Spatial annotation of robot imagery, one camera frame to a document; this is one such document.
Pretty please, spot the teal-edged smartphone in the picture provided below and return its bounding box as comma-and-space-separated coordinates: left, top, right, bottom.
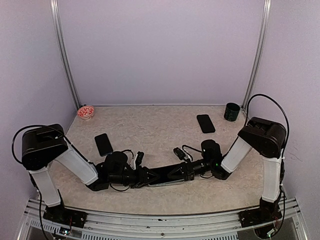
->
149, 164, 183, 184

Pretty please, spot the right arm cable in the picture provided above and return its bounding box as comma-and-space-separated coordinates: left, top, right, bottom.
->
246, 93, 290, 151

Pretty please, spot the right aluminium frame post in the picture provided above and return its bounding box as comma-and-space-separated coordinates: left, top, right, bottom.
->
242, 0, 272, 110

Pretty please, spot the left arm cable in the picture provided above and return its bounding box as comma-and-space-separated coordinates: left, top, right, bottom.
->
11, 124, 66, 166

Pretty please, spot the clear magsafe case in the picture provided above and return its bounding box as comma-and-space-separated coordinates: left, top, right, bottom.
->
147, 180, 185, 187

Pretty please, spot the front aluminium rail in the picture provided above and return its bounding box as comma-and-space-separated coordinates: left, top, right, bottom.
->
14, 198, 309, 240

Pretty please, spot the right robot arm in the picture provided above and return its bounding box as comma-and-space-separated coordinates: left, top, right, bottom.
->
167, 117, 287, 222

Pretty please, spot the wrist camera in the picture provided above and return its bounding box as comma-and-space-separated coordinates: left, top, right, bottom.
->
130, 151, 144, 170
173, 147, 193, 163

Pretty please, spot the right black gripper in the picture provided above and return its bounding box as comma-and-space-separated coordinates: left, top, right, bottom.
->
167, 158, 213, 181

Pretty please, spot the red white patterned bowl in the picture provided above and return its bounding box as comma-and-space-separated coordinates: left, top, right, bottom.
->
77, 105, 95, 121

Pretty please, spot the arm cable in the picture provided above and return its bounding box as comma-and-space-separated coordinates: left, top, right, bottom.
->
246, 93, 290, 151
11, 124, 66, 166

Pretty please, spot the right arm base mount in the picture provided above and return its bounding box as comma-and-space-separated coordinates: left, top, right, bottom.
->
238, 198, 282, 228

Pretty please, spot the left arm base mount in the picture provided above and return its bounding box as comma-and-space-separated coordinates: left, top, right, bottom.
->
43, 202, 87, 229

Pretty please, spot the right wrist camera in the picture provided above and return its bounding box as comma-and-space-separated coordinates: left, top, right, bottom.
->
173, 147, 193, 163

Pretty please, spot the aluminium frame post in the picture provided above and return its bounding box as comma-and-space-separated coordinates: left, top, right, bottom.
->
242, 0, 272, 110
49, 0, 82, 110

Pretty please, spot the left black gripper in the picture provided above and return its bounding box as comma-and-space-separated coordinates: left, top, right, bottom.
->
109, 165, 161, 188

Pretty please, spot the dark green cup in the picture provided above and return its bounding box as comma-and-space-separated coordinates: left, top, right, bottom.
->
223, 102, 241, 122

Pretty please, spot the blue-edged smartphone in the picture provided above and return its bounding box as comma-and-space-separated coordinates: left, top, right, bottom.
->
94, 133, 114, 157

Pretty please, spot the left aluminium frame post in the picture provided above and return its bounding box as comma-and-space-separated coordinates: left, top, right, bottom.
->
49, 0, 82, 110

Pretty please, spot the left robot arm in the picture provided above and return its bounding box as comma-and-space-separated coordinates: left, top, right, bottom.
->
21, 124, 160, 223

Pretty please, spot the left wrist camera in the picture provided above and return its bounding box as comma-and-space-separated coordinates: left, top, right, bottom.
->
130, 151, 144, 170

